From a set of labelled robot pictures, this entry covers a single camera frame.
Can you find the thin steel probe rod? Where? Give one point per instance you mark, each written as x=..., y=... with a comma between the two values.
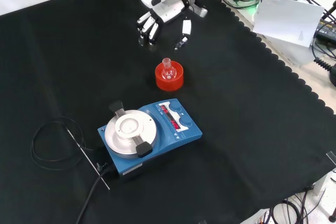
x=86, y=157

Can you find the blue base heater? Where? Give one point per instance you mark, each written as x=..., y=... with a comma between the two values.
x=160, y=145

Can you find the black table cloth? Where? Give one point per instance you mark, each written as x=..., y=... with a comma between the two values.
x=236, y=103

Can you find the clear cloth clip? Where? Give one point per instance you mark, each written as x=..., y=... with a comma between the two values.
x=331, y=158

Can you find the pale board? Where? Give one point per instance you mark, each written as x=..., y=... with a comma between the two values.
x=286, y=20

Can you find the clear round-bottom glass flask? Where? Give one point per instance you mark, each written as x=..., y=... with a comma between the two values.
x=168, y=73

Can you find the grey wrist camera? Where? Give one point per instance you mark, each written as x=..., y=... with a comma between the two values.
x=200, y=11

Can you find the black power adapter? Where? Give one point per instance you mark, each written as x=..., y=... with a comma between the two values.
x=325, y=30

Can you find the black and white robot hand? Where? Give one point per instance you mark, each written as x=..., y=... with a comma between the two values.
x=172, y=9

